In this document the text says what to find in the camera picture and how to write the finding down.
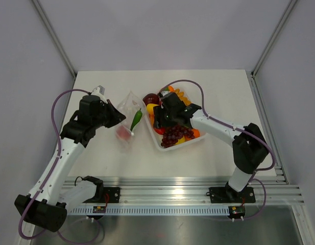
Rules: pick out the red orange bell pepper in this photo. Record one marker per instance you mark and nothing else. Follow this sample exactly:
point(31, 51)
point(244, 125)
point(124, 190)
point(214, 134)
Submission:
point(159, 131)

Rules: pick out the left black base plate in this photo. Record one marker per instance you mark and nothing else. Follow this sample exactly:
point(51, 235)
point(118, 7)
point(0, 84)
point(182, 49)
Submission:
point(110, 195)

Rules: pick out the white slotted cable duct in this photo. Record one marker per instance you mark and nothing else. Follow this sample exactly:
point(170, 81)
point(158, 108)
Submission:
point(116, 210)

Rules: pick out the dark red apple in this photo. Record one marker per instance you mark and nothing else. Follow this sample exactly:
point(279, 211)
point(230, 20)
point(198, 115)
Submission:
point(151, 98)

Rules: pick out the aluminium frame post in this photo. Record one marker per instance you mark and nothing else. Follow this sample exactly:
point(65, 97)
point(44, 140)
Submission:
point(274, 36)
point(54, 38)

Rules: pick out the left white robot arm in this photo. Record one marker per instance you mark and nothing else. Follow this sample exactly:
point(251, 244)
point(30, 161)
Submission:
point(44, 205)

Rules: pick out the small circuit board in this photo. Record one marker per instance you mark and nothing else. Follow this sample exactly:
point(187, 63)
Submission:
point(237, 211)
point(99, 209)

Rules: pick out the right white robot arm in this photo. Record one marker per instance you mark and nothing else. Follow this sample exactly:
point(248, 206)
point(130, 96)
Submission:
point(248, 144)

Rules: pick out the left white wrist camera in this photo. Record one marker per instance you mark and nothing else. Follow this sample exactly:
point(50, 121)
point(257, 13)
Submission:
point(99, 91)

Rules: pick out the orange tangerine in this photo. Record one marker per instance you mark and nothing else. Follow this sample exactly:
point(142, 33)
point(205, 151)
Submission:
point(195, 133)

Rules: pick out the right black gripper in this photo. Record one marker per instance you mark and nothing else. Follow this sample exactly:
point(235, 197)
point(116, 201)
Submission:
point(159, 112)

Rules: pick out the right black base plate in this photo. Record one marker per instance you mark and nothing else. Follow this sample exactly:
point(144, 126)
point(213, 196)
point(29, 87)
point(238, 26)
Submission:
point(224, 195)

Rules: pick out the clear zip top bag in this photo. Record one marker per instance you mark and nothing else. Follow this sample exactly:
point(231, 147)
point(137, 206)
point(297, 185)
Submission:
point(128, 107)

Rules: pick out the left small circuit board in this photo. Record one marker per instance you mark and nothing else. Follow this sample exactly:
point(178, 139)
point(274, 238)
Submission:
point(99, 209)

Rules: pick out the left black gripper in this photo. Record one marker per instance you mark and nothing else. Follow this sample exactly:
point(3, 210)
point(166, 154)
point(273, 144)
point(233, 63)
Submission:
point(116, 116)

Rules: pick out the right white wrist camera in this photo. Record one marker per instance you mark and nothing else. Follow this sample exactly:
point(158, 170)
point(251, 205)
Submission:
point(163, 93)

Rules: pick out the right small circuit board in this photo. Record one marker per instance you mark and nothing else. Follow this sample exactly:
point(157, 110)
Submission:
point(237, 211)

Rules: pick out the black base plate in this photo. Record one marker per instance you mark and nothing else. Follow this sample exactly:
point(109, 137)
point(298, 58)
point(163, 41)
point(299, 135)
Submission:
point(110, 195)
point(224, 195)

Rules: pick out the green chili pepper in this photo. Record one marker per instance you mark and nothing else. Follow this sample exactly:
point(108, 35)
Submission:
point(136, 119)

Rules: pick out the left aluminium frame post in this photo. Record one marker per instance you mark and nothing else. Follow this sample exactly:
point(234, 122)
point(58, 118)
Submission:
point(54, 38)

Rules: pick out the white plastic food tray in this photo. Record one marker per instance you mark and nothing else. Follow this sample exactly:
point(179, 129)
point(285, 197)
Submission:
point(157, 138)

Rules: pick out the aluminium mounting rail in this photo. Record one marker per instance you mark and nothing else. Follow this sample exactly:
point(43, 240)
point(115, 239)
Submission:
point(189, 187)

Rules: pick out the right aluminium frame post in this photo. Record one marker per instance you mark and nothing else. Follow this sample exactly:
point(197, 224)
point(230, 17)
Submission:
point(274, 36)

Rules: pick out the purple grape bunch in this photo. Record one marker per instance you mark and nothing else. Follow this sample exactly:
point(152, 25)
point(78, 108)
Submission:
point(172, 134)

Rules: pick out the orange persimmon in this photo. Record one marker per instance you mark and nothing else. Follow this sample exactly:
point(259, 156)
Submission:
point(168, 88)

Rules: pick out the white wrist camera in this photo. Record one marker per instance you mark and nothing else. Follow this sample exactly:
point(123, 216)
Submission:
point(99, 91)
point(163, 93)

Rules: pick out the yellow orange bell pepper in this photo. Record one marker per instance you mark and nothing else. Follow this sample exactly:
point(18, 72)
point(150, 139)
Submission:
point(150, 108)

